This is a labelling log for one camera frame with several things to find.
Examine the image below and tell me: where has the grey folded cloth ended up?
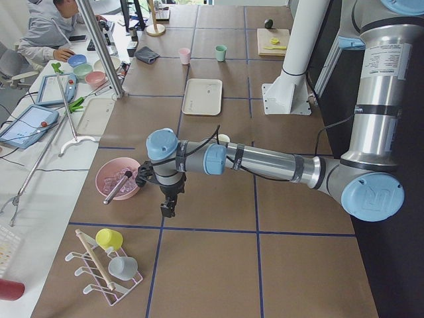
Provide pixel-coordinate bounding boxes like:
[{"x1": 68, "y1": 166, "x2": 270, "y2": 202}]
[{"x1": 134, "y1": 46, "x2": 160, "y2": 64}]

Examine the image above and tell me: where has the teach pendant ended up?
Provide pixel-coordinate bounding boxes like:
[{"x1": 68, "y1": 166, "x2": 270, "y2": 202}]
[
  {"x1": 35, "y1": 73, "x2": 77, "y2": 107},
  {"x1": 1, "y1": 105, "x2": 59, "y2": 149}
]

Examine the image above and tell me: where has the cream rabbit tray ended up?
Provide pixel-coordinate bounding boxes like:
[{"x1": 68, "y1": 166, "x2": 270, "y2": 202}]
[{"x1": 182, "y1": 78, "x2": 223, "y2": 116}]

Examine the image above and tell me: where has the pink bowl on side table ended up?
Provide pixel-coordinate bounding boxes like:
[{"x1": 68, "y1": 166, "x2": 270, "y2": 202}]
[{"x1": 85, "y1": 71, "x2": 106, "y2": 89}]

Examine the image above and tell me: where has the seated person grey hoodie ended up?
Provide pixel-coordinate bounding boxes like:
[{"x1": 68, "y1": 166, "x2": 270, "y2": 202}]
[{"x1": 17, "y1": 0, "x2": 107, "y2": 63}]

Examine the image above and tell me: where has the cream bowl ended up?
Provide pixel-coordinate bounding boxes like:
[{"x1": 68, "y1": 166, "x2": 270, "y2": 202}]
[{"x1": 93, "y1": 56, "x2": 122, "y2": 72}]

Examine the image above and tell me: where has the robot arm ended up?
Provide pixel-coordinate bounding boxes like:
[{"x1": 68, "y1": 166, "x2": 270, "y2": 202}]
[{"x1": 136, "y1": 1, "x2": 423, "y2": 222}]

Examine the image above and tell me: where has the yellow cup on rack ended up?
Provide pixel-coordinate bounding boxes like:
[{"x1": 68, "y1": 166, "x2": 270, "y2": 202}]
[{"x1": 95, "y1": 228, "x2": 123, "y2": 251}]

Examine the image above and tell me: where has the cream cup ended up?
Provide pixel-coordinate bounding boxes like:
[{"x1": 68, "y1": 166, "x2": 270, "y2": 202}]
[{"x1": 218, "y1": 134, "x2": 231, "y2": 144}]

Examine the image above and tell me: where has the long metal reacher grabber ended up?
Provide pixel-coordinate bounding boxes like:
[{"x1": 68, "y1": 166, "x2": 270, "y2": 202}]
[{"x1": 1, "y1": 62, "x2": 96, "y2": 227}]

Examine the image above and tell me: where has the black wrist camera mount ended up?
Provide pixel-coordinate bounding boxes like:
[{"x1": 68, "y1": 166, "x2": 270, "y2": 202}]
[{"x1": 135, "y1": 160, "x2": 157, "y2": 188}]

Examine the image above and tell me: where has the wooden cutting board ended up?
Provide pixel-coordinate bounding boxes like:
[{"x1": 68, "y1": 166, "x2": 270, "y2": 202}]
[{"x1": 256, "y1": 28, "x2": 290, "y2": 56}]

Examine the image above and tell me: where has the red cylinder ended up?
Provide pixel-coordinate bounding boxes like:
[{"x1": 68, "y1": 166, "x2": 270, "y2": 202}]
[{"x1": 0, "y1": 279, "x2": 25, "y2": 301}]

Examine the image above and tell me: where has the wooden rolling pin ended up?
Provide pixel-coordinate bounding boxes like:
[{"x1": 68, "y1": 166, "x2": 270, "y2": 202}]
[{"x1": 75, "y1": 229, "x2": 115, "y2": 291}]

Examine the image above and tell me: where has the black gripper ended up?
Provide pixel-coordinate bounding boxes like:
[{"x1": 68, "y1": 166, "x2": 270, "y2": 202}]
[{"x1": 160, "y1": 180, "x2": 185, "y2": 218}]

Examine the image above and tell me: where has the white wire cup rack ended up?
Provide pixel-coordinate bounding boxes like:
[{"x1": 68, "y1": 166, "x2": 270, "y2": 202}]
[{"x1": 65, "y1": 246, "x2": 144, "y2": 306}]

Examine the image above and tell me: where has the far teach pendant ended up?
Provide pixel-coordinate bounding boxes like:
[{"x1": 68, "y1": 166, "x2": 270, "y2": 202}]
[{"x1": 35, "y1": 73, "x2": 77, "y2": 107}]

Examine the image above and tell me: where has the white camera pole base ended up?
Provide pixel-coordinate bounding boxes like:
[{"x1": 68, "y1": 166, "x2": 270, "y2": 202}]
[{"x1": 262, "y1": 0, "x2": 330, "y2": 115}]

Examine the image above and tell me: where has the grey cup on rack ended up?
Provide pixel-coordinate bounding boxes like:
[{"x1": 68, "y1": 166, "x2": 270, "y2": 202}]
[{"x1": 108, "y1": 256, "x2": 138, "y2": 281}]

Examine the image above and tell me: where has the pink cup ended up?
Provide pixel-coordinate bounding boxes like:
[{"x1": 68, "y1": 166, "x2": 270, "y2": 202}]
[{"x1": 178, "y1": 48, "x2": 191, "y2": 65}]

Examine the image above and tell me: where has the aluminium frame post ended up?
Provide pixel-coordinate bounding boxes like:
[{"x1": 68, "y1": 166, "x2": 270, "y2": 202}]
[{"x1": 76, "y1": 0, "x2": 125, "y2": 99}]

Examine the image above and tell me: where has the green cup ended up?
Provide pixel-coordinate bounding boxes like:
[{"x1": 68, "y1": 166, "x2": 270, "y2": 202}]
[{"x1": 215, "y1": 45, "x2": 227, "y2": 62}]

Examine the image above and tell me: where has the spare cream tray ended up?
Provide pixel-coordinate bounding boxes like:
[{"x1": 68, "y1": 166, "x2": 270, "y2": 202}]
[{"x1": 77, "y1": 98, "x2": 115, "y2": 136}]

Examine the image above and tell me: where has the near teach pendant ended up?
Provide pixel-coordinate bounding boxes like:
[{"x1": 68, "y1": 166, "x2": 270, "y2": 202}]
[{"x1": 1, "y1": 105, "x2": 59, "y2": 149}]

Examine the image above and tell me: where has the pink bowl with ice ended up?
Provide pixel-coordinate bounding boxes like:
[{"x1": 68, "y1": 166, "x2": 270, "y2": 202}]
[{"x1": 95, "y1": 157, "x2": 140, "y2": 201}]

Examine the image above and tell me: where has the green bowl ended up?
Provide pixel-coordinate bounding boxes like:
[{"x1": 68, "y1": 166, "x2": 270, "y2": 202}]
[{"x1": 73, "y1": 64, "x2": 93, "y2": 80}]

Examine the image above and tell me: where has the blue bowl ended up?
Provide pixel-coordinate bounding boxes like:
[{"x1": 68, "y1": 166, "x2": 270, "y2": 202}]
[{"x1": 68, "y1": 54, "x2": 87, "y2": 68}]

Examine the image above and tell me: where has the white perforated basket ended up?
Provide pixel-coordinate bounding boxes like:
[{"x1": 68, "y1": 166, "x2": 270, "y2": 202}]
[{"x1": 0, "y1": 221, "x2": 24, "y2": 278}]

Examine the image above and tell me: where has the wooden stand round base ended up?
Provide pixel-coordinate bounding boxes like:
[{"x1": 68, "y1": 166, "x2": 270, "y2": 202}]
[{"x1": 145, "y1": 0, "x2": 166, "y2": 37}]

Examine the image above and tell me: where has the yellow-green plastic knife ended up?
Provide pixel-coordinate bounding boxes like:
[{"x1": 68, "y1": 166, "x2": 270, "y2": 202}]
[{"x1": 262, "y1": 46, "x2": 287, "y2": 50}]

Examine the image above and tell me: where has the dark green avocado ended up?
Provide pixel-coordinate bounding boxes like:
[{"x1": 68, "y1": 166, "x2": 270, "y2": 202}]
[{"x1": 264, "y1": 19, "x2": 274, "y2": 29}]

